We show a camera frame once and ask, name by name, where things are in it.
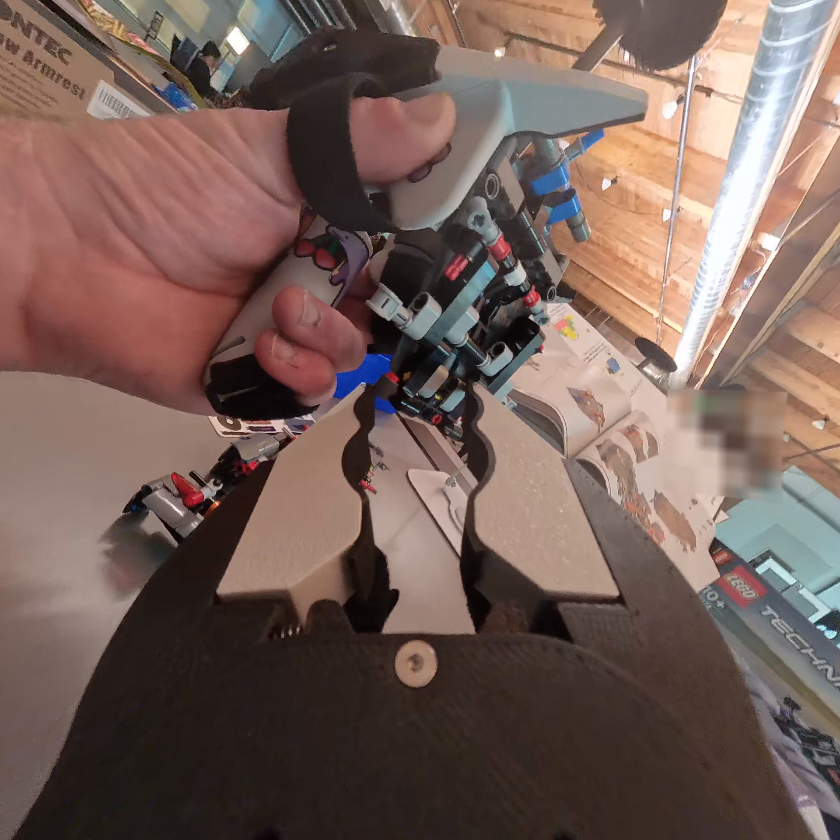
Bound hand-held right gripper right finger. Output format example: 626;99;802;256
459;381;622;610

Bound brown cardboard box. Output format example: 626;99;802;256
0;0;165;120

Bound lego car model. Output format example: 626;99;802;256
123;433;296;542

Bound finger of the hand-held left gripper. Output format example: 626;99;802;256
389;46;648;232

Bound person's left hand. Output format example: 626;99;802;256
0;94;458;417

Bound pile of loose lego pieces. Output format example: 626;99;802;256
357;443;391;496

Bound small blue parts bin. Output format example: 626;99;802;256
331;351;399;416

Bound lego set box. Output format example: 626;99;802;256
699;538;840;840

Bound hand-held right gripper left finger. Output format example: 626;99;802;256
215;384;382;614

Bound white booklet stand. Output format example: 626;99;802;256
407;467;480;557

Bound large black fuzzy disc pole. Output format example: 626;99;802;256
574;0;729;73

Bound lego sticker sheet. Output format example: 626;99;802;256
209;413;309;437

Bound silver ventilation duct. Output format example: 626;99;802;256
669;0;840;389

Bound lego instruction booklet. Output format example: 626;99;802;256
512;384;723;549

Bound grey black lego assembly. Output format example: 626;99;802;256
364;128;605;442

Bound small black fuzzy disc pole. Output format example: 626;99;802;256
633;336;678;375

